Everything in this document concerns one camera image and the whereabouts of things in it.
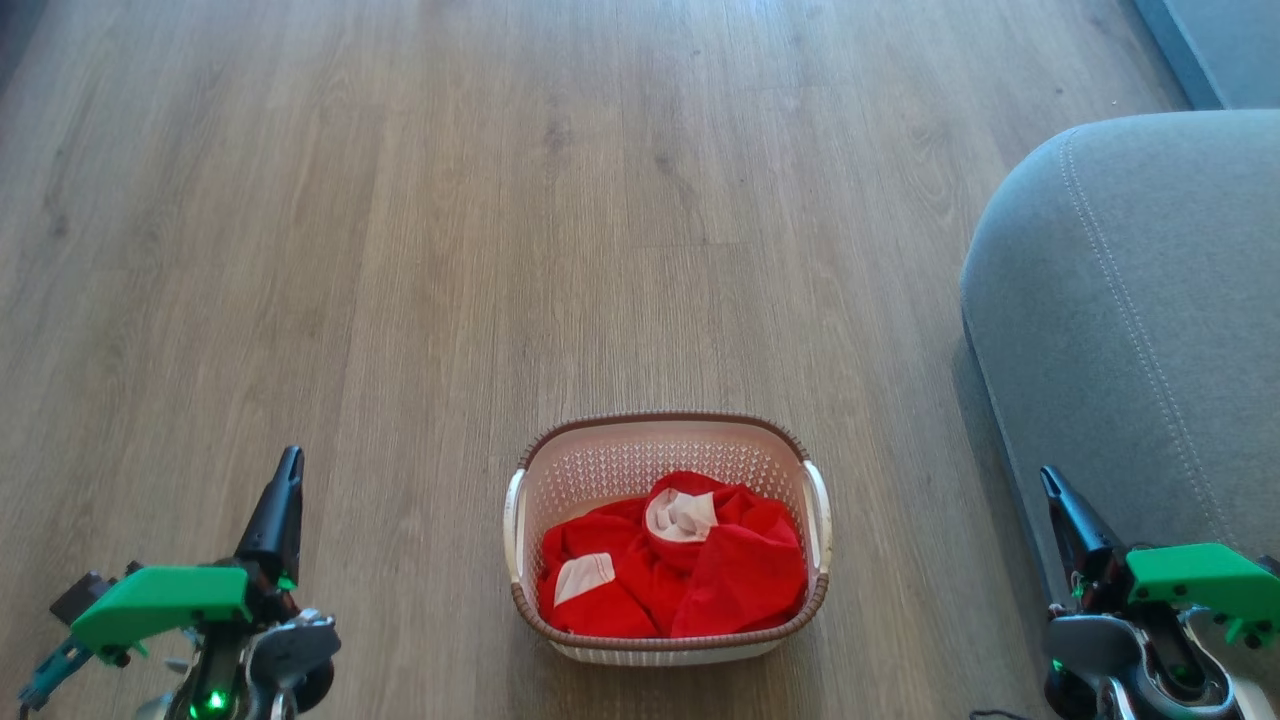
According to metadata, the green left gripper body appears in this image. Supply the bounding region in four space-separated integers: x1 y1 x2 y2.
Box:
69 562 301 663

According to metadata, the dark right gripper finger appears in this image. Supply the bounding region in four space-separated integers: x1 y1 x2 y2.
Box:
1039 466 1130 613

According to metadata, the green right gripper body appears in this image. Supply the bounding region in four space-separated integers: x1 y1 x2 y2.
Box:
1098 542 1280 649

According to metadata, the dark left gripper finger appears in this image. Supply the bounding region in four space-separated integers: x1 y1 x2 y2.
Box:
234 446 305 588

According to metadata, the grey fabric sofa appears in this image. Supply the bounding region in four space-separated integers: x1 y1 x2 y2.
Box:
960 109 1280 641

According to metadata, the red garment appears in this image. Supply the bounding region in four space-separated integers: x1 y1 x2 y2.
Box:
537 471 809 639

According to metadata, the teal connector plug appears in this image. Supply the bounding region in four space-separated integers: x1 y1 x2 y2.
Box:
17 638 93 712

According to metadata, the white woven plastic laundry basket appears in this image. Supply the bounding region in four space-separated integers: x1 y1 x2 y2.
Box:
503 411 833 667

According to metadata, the grey upholstered furniture piece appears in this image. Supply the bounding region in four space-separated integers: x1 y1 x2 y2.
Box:
1134 0 1280 111

